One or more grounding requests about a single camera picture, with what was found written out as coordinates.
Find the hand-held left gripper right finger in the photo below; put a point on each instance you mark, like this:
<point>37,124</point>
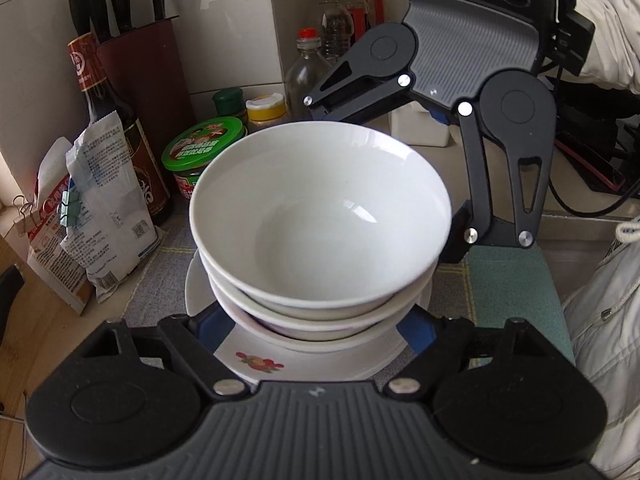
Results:
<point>417,332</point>

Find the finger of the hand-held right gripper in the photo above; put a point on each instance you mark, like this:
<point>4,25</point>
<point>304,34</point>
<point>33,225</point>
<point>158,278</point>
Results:
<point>477,185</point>
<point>350,95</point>

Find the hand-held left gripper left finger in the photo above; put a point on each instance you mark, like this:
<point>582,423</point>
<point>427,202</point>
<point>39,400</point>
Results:
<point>210,327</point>

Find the white pink floral bowl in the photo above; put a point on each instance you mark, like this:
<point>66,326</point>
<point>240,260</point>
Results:
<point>300,346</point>
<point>250,316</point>

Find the plain white bowl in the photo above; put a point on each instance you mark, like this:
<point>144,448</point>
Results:
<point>320,210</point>

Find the person's right forearm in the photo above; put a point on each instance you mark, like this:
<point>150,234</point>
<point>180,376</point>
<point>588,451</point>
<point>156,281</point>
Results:
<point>612,25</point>

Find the clear bottle red cap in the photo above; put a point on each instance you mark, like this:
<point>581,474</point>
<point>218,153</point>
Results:
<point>302,75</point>

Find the clear bottle dark liquid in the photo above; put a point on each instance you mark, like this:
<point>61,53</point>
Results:
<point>334,25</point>

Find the white plastic box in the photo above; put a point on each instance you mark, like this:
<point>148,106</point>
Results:
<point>415,127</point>

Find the grey checked cloth mat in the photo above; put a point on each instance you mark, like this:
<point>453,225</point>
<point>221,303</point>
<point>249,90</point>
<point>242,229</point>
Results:
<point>165,270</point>

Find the bottle red label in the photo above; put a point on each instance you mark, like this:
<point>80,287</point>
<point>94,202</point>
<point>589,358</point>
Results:
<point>356,15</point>

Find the spice jar yellow lid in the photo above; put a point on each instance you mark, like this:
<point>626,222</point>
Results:
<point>265,107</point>

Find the small jar dark green lid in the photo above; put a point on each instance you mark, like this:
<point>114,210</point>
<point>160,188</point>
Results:
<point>227,100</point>

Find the white printed food bag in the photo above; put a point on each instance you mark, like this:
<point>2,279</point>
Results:
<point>105,220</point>

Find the sauce jar wide green lid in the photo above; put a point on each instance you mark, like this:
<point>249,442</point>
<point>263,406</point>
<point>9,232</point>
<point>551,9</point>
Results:
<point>200,145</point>

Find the red and white food bag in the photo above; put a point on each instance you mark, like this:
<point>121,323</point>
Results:
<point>50,255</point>

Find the green plastic bag clip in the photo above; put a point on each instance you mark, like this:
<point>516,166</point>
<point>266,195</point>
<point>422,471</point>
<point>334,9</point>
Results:
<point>70,210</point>

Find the person's white jacket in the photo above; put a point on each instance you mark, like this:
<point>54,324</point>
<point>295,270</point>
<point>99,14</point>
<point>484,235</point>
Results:
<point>605,335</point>

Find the dark red knife block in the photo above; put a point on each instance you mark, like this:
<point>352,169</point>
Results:
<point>145,110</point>

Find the black binder clip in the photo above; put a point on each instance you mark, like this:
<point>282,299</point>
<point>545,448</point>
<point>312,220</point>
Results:
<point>22,210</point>

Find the dark soy sauce bottle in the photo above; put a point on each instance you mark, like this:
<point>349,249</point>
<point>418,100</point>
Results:
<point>100,90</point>

